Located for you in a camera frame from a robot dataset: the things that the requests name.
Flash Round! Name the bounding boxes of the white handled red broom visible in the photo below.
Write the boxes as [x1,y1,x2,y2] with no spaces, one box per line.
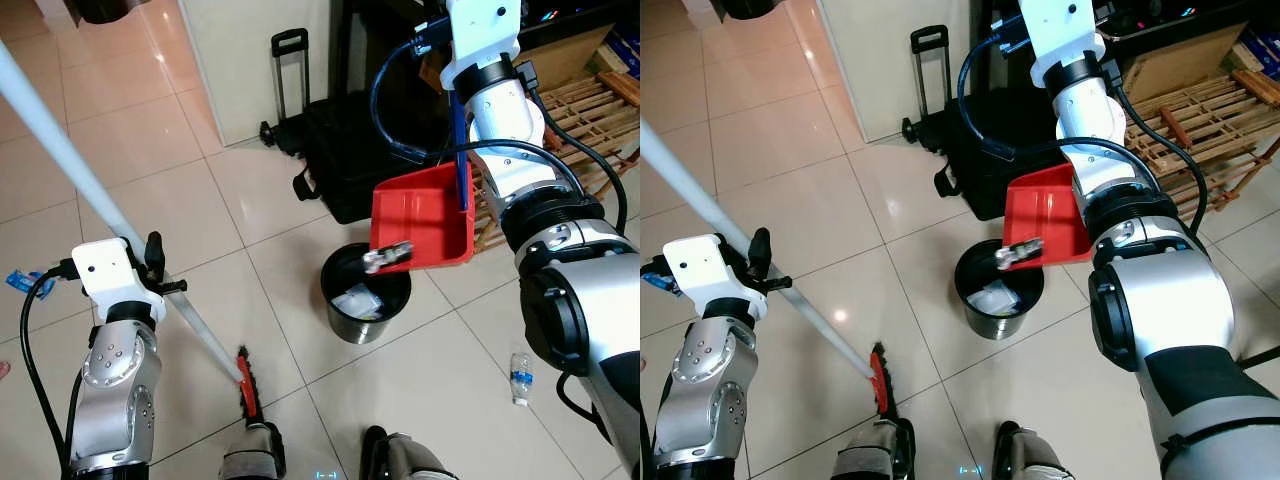
[640,118,898,421]
[0,38,268,423]

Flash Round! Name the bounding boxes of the red dustpan with blue handle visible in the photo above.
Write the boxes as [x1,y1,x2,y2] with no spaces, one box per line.
[1002,162,1098,273]
[367,88,477,277]

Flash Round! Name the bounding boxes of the blue plastic wrapper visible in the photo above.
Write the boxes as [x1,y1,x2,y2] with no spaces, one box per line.
[643,262,683,298]
[4,267,57,297]

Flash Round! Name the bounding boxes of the large brown cardboard box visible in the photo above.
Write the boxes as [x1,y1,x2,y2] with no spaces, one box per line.
[518,25,618,96]
[1118,20,1253,103]

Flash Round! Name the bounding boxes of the black trolley suitcase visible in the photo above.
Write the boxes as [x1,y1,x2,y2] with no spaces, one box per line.
[258,27,476,227]
[898,24,1081,223]

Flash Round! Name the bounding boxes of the dark cabinet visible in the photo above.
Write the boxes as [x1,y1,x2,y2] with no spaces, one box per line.
[975,0,1280,61]
[330,0,641,71]

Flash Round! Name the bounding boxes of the robot left leg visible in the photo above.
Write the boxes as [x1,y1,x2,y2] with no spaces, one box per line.
[833,416,917,480]
[218,418,289,480]

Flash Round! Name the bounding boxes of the robot leg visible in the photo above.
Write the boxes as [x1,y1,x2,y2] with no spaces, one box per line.
[993,420,1077,480]
[218,418,289,480]
[833,416,917,480]
[359,424,463,480]

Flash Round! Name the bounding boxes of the blue printed box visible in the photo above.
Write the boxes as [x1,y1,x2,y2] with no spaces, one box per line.
[1235,28,1280,79]
[606,28,641,83]

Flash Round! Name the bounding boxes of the white paper litter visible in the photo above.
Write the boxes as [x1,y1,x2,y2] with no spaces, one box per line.
[968,282,1023,317]
[333,284,389,321]

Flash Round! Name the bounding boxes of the black round waste bin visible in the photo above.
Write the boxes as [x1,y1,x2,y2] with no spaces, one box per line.
[319,242,414,347]
[952,238,1045,342]

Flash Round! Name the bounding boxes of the crumpled silver wrapper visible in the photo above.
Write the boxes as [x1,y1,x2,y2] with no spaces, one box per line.
[994,237,1044,273]
[361,239,414,277]

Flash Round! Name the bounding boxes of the black round object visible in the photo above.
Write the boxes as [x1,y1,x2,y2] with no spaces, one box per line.
[718,0,793,21]
[73,0,153,26]

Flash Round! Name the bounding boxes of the clear plastic water bottle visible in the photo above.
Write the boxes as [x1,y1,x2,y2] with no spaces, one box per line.
[507,351,534,407]

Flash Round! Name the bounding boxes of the robot right leg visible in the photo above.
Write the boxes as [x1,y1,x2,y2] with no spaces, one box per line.
[993,420,1077,480]
[359,424,463,480]

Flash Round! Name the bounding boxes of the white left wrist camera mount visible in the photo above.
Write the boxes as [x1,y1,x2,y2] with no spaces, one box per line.
[70,237,167,324]
[661,233,767,321]

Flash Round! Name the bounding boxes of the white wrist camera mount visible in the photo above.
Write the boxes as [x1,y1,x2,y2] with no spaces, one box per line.
[70,237,167,324]
[438,0,524,94]
[661,233,767,321]
[1017,0,1111,89]

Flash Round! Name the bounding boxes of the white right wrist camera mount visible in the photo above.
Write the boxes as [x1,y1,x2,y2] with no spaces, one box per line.
[438,0,524,94]
[1017,0,1111,89]

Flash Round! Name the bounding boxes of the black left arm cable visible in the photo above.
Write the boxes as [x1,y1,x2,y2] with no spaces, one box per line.
[17,258,83,476]

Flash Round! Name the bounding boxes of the black looped body cable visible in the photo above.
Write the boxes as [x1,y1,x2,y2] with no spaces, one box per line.
[553,370,613,446]

